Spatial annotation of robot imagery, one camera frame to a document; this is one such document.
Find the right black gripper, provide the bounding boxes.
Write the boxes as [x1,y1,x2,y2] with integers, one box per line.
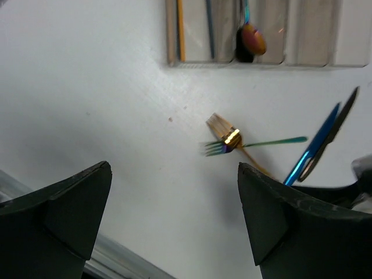
[238,155,371,278]

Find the clear plastic compartment organizer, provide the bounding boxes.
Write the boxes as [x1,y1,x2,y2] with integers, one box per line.
[165,1,371,68]

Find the yellow chopstick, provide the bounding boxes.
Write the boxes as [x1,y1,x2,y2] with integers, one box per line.
[177,0,185,62]

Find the iridescent purple spoon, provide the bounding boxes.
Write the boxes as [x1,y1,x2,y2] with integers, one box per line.
[239,1,267,56]

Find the iridescent green fork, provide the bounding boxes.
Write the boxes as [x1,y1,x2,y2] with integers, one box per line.
[202,136,308,156]

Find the black spoon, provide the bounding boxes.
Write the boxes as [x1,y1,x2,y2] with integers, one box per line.
[235,28,255,63]

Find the blue knife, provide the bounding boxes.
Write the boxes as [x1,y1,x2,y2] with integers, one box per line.
[283,102,341,186]

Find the aluminium table edge rail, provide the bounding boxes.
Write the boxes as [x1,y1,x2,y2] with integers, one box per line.
[0,168,175,279]

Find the gold fork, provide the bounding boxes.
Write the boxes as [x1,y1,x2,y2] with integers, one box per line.
[206,113,274,178]

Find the black knife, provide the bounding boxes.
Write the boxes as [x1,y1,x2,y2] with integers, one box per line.
[298,86,360,182]

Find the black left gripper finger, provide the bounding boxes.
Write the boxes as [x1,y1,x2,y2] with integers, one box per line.
[1,161,112,278]

